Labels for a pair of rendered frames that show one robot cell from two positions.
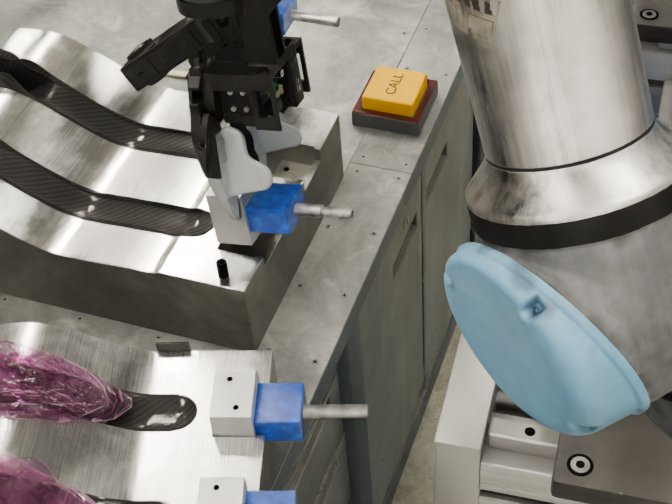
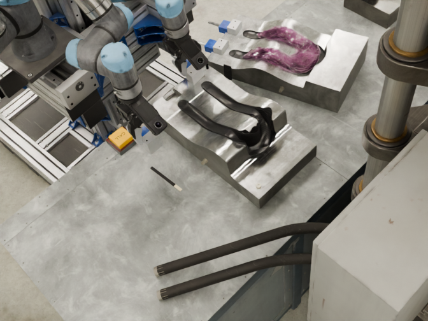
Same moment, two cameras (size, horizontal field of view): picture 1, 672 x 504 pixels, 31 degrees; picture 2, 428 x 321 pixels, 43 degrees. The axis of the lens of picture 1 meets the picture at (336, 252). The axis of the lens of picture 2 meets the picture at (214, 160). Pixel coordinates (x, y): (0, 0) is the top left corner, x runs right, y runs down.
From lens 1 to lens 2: 2.11 m
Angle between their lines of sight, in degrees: 75
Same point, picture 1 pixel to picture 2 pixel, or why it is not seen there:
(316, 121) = (156, 106)
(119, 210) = (223, 100)
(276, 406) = (212, 42)
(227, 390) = (221, 44)
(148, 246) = (221, 83)
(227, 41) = not seen: hidden behind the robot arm
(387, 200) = not seen: hidden behind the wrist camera
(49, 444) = (263, 44)
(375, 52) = (110, 169)
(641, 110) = not seen: outside the picture
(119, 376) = (242, 62)
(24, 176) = (245, 110)
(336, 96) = (135, 155)
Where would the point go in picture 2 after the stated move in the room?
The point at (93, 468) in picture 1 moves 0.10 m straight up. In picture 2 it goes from (256, 43) to (255, 21)
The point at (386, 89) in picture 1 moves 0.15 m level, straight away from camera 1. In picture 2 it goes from (123, 134) to (99, 169)
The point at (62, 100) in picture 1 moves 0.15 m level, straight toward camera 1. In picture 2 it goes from (223, 132) to (229, 95)
